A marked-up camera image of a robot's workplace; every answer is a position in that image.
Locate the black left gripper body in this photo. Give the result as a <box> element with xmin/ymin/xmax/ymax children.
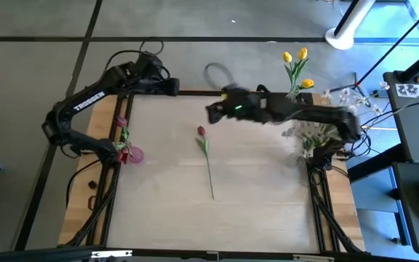
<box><xmin>132</xmin><ymin>54</ymin><xmax>169</xmax><ymax>96</ymax></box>

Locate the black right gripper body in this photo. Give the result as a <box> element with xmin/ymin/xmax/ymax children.
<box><xmin>223</xmin><ymin>87</ymin><xmax>268</xmax><ymax>124</ymax></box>

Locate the pale hydrangea flower stem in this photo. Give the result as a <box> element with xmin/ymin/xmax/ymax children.
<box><xmin>281</xmin><ymin>122</ymin><xmax>307</xmax><ymax>141</ymax></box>

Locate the yellow artificial tulip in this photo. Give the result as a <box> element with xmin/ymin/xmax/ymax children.
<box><xmin>292</xmin><ymin>78</ymin><xmax>315</xmax><ymax>95</ymax></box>
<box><xmin>291</xmin><ymin>47</ymin><xmax>309</xmax><ymax>92</ymax></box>
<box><xmin>282</xmin><ymin>51</ymin><xmax>298</xmax><ymax>94</ymax></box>

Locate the purple glass vase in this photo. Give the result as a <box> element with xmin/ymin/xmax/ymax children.
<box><xmin>127</xmin><ymin>146</ymin><xmax>145</xmax><ymax>165</ymax></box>

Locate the white tower fan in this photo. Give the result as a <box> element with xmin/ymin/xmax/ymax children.
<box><xmin>324</xmin><ymin>0</ymin><xmax>377</xmax><ymax>51</ymax></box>

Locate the thin black tripod pole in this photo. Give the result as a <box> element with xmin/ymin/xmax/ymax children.
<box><xmin>354</xmin><ymin>0</ymin><xmax>419</xmax><ymax>88</ymax></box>

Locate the black desk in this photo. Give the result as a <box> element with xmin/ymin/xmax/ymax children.
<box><xmin>393</xmin><ymin>162</ymin><xmax>419</xmax><ymax>255</ymax></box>

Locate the black aluminium table frame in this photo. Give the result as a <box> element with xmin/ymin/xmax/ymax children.
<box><xmin>58</xmin><ymin>80</ymin><xmax>369</xmax><ymax>255</ymax></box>

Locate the right arm cable loop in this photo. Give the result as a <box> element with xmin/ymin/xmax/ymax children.
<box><xmin>203</xmin><ymin>62</ymin><xmax>236</xmax><ymax>92</ymax></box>

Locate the white metal bracket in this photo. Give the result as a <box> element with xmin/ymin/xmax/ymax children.
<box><xmin>292</xmin><ymin>254</ymin><xmax>336</xmax><ymax>262</ymax></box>
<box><xmin>91</xmin><ymin>250</ymin><xmax>133</xmax><ymax>259</ymax></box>

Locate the black camera rig frame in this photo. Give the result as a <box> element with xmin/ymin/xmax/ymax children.
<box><xmin>0</xmin><ymin>246</ymin><xmax>419</xmax><ymax>262</ymax></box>

